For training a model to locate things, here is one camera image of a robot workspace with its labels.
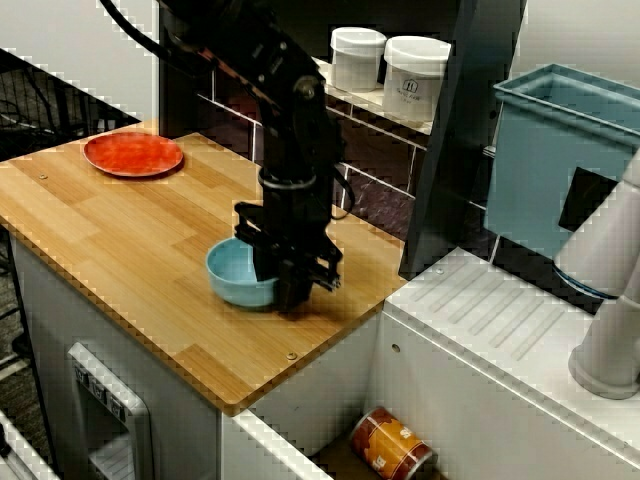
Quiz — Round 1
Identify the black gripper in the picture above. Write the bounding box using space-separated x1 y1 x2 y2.
233 172 345 315

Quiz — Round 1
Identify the light blue bowl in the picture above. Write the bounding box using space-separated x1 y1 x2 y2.
205 236 281 309

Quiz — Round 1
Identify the white kitchen cabinet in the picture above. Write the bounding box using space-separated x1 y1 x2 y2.
9 234 224 480

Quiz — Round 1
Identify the red round plate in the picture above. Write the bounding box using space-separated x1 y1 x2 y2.
82 131 185 179

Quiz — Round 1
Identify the orange soup can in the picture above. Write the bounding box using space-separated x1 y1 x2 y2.
348 406 434 475

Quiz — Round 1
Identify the white toy sink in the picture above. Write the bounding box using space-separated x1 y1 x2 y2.
222 247 640 480

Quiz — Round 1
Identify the white dispenser panel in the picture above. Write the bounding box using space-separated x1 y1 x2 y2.
67 341 153 480

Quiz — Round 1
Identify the plain white jar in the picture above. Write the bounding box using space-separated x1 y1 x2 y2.
329 26 387 93

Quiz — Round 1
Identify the white jar with print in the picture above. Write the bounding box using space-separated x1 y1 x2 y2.
382 35 452 124

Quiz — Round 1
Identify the teal plastic bin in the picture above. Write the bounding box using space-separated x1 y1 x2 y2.
485 63 640 274

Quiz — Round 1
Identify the grey white faucet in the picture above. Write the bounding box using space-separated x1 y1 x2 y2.
552 149 640 400

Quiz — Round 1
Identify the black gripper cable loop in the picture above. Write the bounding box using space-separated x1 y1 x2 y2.
328 163 357 221

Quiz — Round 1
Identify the dark upright post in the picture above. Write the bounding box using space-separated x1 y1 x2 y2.
398 0 529 281

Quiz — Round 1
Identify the black wire rack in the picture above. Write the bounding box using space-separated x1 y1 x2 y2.
0 48 143 151

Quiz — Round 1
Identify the aluminium frame rail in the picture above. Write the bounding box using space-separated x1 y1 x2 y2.
0 409 61 480

